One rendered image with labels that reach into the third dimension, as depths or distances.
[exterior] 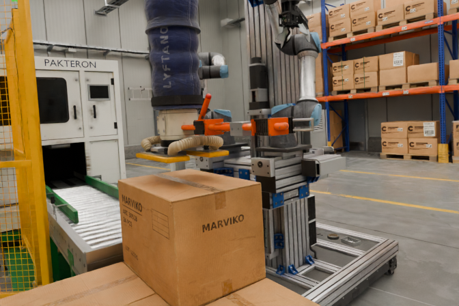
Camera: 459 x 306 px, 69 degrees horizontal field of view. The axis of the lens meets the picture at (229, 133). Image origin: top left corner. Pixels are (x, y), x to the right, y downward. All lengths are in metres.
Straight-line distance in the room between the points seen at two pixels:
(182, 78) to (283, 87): 0.85
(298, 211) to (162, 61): 1.32
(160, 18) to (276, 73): 0.87
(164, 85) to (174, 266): 0.70
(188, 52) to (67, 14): 10.11
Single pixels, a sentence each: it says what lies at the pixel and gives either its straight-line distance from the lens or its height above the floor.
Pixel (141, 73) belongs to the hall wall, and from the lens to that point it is 11.99.
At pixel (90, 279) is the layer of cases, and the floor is 0.54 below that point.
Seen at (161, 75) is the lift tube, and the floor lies 1.40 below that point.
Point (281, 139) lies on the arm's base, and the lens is 1.81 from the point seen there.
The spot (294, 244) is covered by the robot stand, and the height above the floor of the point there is 0.39.
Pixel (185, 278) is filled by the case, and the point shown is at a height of 0.67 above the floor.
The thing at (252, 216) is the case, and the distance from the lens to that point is 1.39.
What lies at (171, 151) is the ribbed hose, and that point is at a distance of 1.33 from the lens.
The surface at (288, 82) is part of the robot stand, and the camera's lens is 2.14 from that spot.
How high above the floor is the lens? 1.22
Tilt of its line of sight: 3 degrees down
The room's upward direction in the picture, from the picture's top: 3 degrees counter-clockwise
